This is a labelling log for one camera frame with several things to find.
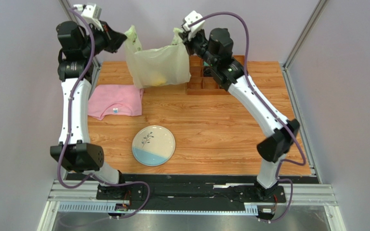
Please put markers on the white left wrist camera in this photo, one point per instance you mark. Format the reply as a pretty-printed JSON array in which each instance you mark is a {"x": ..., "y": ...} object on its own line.
[{"x": 91, "y": 13}]

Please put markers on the aluminium frame rail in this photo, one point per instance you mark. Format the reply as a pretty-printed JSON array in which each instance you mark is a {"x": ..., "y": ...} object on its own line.
[{"x": 306, "y": 205}]

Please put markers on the yellow fake lemon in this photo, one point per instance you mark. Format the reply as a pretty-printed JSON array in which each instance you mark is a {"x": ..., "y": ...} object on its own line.
[{"x": 158, "y": 80}]

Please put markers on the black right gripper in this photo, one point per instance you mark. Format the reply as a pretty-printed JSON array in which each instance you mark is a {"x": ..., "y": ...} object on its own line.
[{"x": 187, "y": 39}]

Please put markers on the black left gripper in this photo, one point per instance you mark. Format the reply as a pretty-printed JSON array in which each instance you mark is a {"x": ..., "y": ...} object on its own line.
[{"x": 113, "y": 40}]

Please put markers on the pale green avocado plastic bag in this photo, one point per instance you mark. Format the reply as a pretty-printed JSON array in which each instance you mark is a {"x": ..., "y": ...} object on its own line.
[{"x": 172, "y": 60}]

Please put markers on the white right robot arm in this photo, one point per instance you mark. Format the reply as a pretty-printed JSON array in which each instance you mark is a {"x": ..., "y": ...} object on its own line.
[{"x": 280, "y": 132}]

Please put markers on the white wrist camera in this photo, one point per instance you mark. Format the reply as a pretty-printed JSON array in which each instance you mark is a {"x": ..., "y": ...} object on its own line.
[
  {"x": 91, "y": 13},
  {"x": 192, "y": 24}
]

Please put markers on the wooden compartment tray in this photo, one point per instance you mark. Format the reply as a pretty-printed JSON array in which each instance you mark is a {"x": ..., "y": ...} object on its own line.
[{"x": 201, "y": 81}]

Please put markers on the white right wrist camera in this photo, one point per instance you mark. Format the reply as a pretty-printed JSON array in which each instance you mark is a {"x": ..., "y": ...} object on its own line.
[{"x": 192, "y": 24}]

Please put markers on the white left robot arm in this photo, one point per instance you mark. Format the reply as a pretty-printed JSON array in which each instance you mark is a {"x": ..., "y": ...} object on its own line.
[{"x": 74, "y": 151}]

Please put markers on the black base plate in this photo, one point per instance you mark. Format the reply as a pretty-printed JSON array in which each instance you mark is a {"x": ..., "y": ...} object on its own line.
[{"x": 181, "y": 196}]

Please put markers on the pink folded t-shirt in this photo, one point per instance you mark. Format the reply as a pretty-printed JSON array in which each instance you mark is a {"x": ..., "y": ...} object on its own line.
[{"x": 118, "y": 100}]

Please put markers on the white blue ceramic plate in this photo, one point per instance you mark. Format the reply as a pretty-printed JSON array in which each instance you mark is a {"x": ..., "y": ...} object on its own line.
[{"x": 153, "y": 146}]

